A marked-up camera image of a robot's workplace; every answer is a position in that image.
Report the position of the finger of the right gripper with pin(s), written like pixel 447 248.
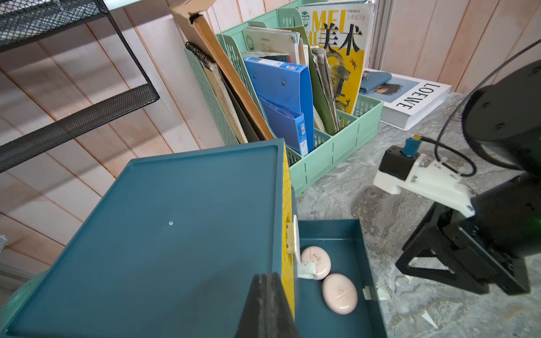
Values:
pixel 428 235
pixel 454 275

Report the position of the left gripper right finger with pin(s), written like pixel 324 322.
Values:
pixel 279 319

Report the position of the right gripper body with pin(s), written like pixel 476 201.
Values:
pixel 475 260

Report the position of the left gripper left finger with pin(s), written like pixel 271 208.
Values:
pixel 253 319

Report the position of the yellow drawer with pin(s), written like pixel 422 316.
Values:
pixel 287 251

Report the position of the pink earphone case bottom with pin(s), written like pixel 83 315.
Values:
pixel 340 294

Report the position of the pink earphone case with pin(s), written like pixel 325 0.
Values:
pixel 340 294
pixel 316 262

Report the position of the pink earphone case top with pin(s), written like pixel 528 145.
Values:
pixel 316 262

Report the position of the teal bottom drawer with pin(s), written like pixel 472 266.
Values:
pixel 343 240

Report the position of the teal drawer cabinet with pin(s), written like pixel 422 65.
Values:
pixel 171 249

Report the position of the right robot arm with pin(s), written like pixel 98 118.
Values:
pixel 501 123

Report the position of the green file organizer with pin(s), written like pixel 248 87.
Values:
pixel 356 129

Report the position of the LOEWE book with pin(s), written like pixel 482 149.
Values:
pixel 407 100

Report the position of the blue binder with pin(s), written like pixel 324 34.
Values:
pixel 285 93

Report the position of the newspapers in organizer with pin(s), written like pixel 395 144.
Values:
pixel 324 99

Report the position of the yellow magazine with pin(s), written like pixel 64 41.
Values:
pixel 342 29

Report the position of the brown envelope folder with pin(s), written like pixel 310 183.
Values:
pixel 187 14

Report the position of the black mesh basket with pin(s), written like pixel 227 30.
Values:
pixel 72 86

